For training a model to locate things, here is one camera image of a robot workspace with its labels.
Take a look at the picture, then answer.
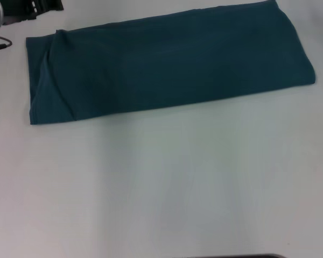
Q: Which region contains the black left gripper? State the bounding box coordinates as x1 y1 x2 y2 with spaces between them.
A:
0 0 65 26

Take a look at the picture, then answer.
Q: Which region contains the left gripper cable with connector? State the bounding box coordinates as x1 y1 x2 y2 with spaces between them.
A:
0 33 13 53

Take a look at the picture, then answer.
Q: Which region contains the teal t-shirt with beige print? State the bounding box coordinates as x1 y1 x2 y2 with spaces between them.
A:
25 0 317 126

